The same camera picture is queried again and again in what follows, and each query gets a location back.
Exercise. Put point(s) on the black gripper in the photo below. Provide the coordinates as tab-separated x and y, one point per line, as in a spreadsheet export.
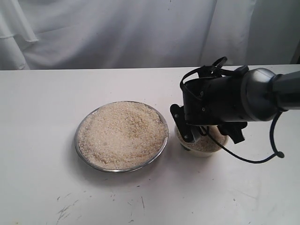
233	130

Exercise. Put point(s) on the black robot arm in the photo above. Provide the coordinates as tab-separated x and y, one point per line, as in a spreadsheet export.
230	99

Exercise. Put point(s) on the white bowl of rice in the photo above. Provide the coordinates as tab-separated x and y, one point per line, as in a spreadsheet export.
203	147

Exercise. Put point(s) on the steel plate of rice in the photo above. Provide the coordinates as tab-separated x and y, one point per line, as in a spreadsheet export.
121	137

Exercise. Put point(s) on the white backdrop curtain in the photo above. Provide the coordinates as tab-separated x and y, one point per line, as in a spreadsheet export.
82	34

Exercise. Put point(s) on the wrist camera with black bracket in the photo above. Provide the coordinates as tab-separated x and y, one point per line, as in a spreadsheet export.
189	133

